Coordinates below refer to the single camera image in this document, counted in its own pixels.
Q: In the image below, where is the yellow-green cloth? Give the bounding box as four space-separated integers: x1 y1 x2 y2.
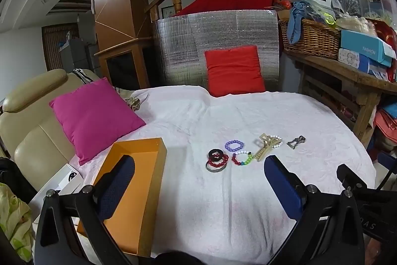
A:
0 183 33 262

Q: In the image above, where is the patterned plastic bag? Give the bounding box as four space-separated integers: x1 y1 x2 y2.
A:
330 0 362 19

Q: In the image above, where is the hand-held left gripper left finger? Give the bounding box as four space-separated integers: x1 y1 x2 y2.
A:
33 155 136 265

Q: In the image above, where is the blue cardboard box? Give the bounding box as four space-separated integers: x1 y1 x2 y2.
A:
340 29 397 68

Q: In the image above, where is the wicker basket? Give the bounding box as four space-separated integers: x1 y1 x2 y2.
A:
278 18 342 61

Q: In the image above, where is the wooden glass cabinet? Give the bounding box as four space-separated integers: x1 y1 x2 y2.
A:
94 38 156 90

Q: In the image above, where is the red cushion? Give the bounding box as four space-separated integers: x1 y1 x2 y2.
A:
204 45 266 97

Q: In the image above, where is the silver foil mat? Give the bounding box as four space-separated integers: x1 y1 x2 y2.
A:
152 8 280 95

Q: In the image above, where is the multicolour bead bracelet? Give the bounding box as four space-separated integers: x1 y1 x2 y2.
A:
232 151 253 167

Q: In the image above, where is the crumpled brown paper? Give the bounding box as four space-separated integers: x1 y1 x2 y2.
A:
124 96 141 112

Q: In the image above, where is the white printed box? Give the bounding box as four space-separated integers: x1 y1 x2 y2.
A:
338 48 371 73

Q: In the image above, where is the purple bead bracelet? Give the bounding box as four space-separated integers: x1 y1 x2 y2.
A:
224 141 244 152

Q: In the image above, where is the beige leather sofa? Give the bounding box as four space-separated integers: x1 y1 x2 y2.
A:
0 68 103 191

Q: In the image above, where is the wooden side table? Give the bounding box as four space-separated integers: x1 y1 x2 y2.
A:
284 49 397 149

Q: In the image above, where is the black ring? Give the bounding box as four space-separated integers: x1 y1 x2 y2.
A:
208 149 229 161

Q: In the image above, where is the grey cabinet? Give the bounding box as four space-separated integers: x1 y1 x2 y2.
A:
60 38 86 73

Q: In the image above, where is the pink cushion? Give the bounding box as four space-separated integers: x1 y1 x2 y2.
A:
49 77 147 166

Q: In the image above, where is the brown wooden door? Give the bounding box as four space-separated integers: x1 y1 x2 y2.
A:
42 24 79 71

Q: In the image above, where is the beige hair claw clip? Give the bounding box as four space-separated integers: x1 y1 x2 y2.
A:
254 134 278 161

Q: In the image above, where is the white flat box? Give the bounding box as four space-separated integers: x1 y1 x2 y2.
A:
28 163 84 224

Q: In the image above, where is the orange cardboard box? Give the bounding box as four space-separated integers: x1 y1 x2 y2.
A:
77 137 168 258

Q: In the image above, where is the black bag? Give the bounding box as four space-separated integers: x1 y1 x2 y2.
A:
0 156 38 203

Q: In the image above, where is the silver metal bangle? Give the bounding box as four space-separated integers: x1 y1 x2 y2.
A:
205 159 228 173

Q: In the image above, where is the blue cloth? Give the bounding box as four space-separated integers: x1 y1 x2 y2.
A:
287 1 326 45

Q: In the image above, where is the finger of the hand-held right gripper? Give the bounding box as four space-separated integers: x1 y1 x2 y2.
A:
336 164 397 242

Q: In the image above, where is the red bead bracelet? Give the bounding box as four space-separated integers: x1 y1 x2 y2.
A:
207 156 228 169

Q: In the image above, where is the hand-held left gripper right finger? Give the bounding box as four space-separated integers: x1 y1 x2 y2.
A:
264 155 365 265

